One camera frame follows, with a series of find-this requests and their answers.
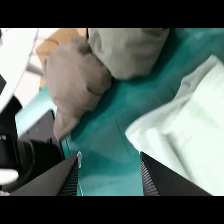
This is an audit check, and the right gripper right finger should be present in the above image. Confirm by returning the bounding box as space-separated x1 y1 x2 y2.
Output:
139 151 213 197

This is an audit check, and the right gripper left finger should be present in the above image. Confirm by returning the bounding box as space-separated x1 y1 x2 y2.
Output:
11 151 83 197

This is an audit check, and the mauve grey garment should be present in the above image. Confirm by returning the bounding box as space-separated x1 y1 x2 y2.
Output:
43 35 114 141

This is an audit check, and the white garment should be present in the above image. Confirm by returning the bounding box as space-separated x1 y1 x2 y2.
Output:
124 54 224 197

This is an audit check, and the khaki garment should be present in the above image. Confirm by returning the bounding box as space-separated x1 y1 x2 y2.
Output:
86 28 171 81

